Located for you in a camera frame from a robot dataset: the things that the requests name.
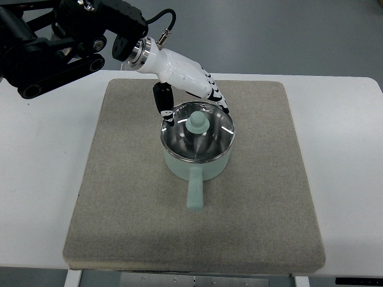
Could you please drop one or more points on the metal table bracket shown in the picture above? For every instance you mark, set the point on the metal table bracket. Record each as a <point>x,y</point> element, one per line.
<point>147,279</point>

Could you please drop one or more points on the black control panel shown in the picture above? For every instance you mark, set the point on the black control panel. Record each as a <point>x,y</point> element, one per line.
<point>358,281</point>

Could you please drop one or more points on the glass lid green knob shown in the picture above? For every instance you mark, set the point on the glass lid green knob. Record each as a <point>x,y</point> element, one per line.
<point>201,132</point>

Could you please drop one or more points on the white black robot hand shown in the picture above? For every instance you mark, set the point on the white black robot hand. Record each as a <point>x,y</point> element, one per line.
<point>173,70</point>

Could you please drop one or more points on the mint green saucepan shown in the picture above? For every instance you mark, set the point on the mint green saucepan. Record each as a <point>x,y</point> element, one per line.
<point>195,174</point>

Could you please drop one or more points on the grey felt mat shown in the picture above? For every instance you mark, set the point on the grey felt mat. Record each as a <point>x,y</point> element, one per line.
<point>256,217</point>

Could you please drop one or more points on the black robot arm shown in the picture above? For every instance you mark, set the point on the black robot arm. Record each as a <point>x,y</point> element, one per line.
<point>48,44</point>

